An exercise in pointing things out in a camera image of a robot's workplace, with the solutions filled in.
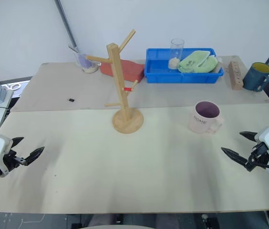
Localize blue plastic bin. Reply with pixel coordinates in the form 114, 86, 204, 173
144, 48, 224, 84

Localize red brick block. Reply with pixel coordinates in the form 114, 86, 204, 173
100, 59, 145, 83

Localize blue mug yellow inside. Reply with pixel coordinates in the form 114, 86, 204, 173
242, 62, 269, 93

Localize pink mug purple inside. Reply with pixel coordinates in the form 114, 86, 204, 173
188, 101, 225, 135

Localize clear glass tumbler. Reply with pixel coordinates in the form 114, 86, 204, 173
167, 38, 185, 70

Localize wooden block with holes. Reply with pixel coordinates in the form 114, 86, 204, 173
228, 61, 244, 91

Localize grey corrugated conduit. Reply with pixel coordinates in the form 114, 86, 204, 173
54, 0, 79, 52

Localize grey cloth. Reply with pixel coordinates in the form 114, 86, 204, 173
212, 55, 224, 73

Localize green towel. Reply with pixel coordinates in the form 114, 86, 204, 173
177, 50, 219, 73

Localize wooden mug tree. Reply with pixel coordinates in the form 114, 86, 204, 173
84, 29, 145, 135

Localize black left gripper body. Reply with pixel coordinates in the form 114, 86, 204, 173
2, 149, 28, 173

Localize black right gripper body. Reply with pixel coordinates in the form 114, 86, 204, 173
245, 142, 269, 172

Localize clear plastic measuring cup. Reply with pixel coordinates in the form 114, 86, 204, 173
73, 51, 99, 74

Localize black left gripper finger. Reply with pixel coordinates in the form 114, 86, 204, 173
11, 136, 25, 147
24, 146, 46, 167

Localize white handled scissors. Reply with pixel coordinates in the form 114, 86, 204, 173
5, 83, 22, 91

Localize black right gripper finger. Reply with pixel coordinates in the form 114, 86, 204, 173
220, 146, 248, 168
239, 131, 259, 144

